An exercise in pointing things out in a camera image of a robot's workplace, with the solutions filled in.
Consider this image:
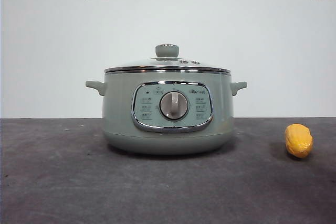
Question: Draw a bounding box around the yellow corn cob piece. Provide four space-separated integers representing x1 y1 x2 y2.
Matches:
285 123 313 159

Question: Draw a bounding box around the glass lid with green knob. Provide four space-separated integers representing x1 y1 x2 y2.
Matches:
104 43 233 74

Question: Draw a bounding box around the pale green electric pot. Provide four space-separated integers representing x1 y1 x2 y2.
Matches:
85 70 248 156

